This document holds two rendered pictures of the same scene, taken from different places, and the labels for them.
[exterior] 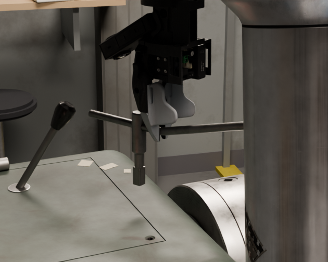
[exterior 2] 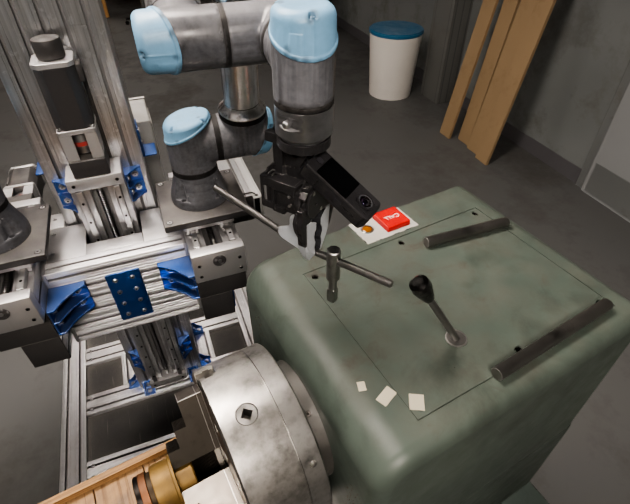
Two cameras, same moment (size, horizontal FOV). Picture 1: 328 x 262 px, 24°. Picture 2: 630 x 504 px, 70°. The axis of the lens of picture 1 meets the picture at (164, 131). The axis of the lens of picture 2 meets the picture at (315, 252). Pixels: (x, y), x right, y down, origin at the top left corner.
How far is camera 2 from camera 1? 1.59 m
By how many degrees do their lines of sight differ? 119
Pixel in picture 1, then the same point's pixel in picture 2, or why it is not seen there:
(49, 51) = not seen: outside the picture
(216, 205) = (262, 359)
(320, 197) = not seen: hidden behind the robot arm
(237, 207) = (242, 363)
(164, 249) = (303, 265)
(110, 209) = (356, 310)
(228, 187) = (248, 386)
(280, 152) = not seen: hidden behind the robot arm
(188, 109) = (284, 232)
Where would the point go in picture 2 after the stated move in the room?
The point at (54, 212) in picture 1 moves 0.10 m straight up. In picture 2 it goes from (401, 302) to (408, 261)
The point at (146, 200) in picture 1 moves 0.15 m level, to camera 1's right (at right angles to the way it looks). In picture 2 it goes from (327, 327) to (239, 335)
